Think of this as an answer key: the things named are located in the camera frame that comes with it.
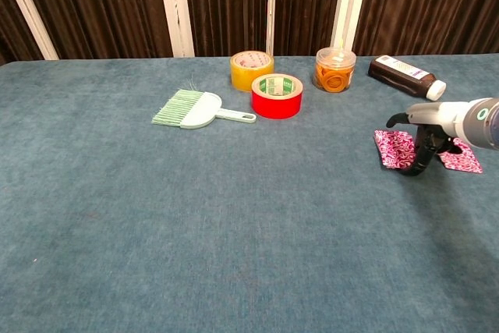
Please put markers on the red tape roll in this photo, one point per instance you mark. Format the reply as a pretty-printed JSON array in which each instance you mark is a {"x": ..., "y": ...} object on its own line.
[{"x": 276, "y": 105}]

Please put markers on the slanted white frame post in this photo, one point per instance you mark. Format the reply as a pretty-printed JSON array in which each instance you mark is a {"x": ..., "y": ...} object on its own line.
[{"x": 27, "y": 9}]

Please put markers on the yellow clear tape roll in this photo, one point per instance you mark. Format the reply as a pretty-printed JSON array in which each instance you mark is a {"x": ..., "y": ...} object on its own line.
[{"x": 241, "y": 75}]

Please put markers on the clear jar of rubber bands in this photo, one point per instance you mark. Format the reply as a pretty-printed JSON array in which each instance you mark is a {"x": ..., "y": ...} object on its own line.
[{"x": 334, "y": 75}]

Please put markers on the thin white frame post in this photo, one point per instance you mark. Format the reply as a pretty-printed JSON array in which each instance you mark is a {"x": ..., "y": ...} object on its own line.
[{"x": 271, "y": 5}]

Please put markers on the mint green dust brush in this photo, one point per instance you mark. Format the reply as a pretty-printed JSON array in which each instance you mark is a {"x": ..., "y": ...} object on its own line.
[{"x": 199, "y": 110}]

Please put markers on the brown bottle white cap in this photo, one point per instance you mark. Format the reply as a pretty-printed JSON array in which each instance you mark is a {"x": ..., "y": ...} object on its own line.
[{"x": 401, "y": 75}]

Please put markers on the blue table cloth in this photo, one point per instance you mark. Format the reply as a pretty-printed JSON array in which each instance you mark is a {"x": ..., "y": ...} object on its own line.
[{"x": 234, "y": 212}]

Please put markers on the wide white frame post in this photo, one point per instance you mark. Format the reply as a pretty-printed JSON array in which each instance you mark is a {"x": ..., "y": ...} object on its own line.
[
  {"x": 175, "y": 9},
  {"x": 352, "y": 1}
]

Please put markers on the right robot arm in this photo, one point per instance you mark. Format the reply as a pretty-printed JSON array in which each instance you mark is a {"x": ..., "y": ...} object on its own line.
[{"x": 481, "y": 120}]

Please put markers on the brown pleated curtain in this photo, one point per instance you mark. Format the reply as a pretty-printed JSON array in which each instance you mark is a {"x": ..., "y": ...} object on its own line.
[{"x": 97, "y": 5}]

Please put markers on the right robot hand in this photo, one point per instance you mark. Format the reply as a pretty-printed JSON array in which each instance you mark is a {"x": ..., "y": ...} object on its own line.
[{"x": 434, "y": 116}]

